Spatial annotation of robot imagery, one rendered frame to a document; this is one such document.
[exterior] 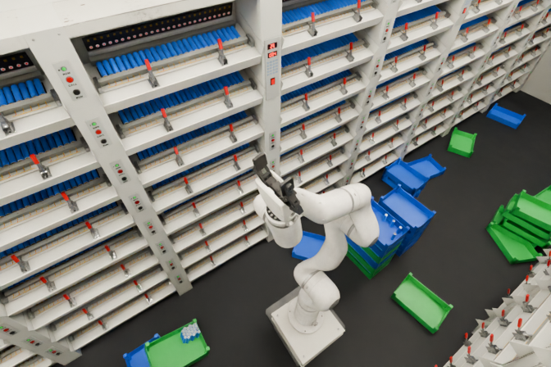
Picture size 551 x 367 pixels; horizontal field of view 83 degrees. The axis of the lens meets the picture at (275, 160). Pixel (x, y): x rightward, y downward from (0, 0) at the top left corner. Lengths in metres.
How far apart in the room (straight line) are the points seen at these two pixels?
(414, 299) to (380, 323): 0.29
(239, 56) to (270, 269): 1.53
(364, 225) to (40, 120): 1.09
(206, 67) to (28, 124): 0.58
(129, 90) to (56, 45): 0.24
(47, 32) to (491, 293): 2.68
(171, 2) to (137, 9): 0.10
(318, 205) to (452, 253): 1.87
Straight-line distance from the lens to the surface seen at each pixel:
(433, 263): 2.58
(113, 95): 1.18
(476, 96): 3.72
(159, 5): 1.07
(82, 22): 1.05
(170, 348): 2.18
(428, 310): 2.41
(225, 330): 2.20
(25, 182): 1.32
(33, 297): 1.82
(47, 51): 1.06
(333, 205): 0.94
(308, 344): 1.80
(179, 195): 1.57
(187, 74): 1.21
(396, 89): 2.30
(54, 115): 1.18
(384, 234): 2.08
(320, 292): 1.44
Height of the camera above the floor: 2.11
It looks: 47 degrees down
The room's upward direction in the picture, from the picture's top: straight up
